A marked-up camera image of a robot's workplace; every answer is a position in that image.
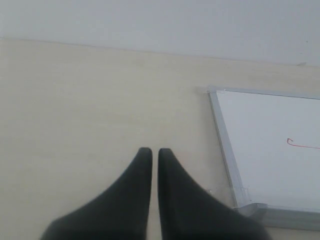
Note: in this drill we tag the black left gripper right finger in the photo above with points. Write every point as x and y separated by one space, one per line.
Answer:
188 212

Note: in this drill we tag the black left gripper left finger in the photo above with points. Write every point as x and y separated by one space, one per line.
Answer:
119 213

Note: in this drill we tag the white dry-erase board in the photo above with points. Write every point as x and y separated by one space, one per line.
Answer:
270 143

